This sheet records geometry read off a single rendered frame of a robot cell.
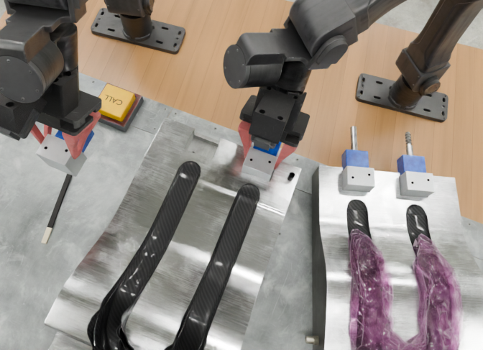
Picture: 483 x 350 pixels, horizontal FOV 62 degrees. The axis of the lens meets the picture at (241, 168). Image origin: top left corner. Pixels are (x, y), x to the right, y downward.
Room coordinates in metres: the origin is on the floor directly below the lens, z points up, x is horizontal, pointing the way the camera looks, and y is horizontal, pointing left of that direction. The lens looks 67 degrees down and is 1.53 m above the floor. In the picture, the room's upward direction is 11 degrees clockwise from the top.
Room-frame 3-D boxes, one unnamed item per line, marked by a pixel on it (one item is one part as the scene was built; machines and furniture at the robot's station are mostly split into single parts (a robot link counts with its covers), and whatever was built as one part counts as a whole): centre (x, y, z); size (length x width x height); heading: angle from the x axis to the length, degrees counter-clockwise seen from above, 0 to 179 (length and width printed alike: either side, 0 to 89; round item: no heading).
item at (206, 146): (0.31, 0.07, 0.87); 0.05 x 0.05 x 0.04; 79
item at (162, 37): (0.59, 0.28, 0.84); 0.20 x 0.07 x 0.08; 86
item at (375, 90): (0.55, -0.31, 0.84); 0.20 x 0.07 x 0.08; 86
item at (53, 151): (0.26, 0.27, 0.94); 0.13 x 0.05 x 0.05; 169
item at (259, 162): (0.33, -0.04, 0.89); 0.13 x 0.05 x 0.05; 169
